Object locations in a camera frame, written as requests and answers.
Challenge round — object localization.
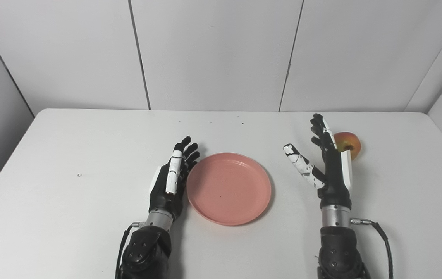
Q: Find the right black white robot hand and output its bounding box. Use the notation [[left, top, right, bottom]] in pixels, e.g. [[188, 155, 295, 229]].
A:
[[283, 113, 353, 210]]

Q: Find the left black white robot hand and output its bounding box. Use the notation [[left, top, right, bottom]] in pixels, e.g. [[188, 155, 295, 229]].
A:
[[148, 136, 201, 222]]

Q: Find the red yellow apple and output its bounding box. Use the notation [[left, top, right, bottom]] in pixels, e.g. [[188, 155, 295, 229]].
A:
[[333, 132, 362, 162]]

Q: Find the pink round plate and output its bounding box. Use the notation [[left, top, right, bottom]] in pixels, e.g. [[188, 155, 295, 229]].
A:
[[186, 153, 272, 226]]

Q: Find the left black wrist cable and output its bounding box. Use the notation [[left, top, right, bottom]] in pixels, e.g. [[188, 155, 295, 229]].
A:
[[115, 221, 147, 279]]

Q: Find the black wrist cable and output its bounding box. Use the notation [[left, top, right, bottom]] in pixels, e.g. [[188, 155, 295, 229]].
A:
[[115, 221, 147, 279], [350, 218, 394, 279]]

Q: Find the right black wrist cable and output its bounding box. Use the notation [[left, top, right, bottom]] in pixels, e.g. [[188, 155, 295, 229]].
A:
[[350, 218, 394, 279]]

